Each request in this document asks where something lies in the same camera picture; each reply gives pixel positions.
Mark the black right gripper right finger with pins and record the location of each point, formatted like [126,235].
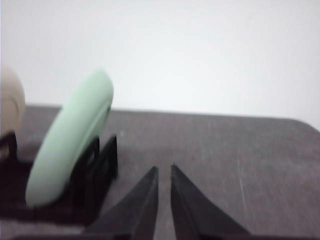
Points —
[197,217]

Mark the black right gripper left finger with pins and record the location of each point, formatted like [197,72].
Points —
[133,216]

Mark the white plate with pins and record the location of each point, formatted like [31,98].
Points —
[13,102]

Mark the green plate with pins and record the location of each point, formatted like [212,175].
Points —
[67,137]

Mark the black dish rack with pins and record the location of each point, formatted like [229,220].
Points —
[83,200]

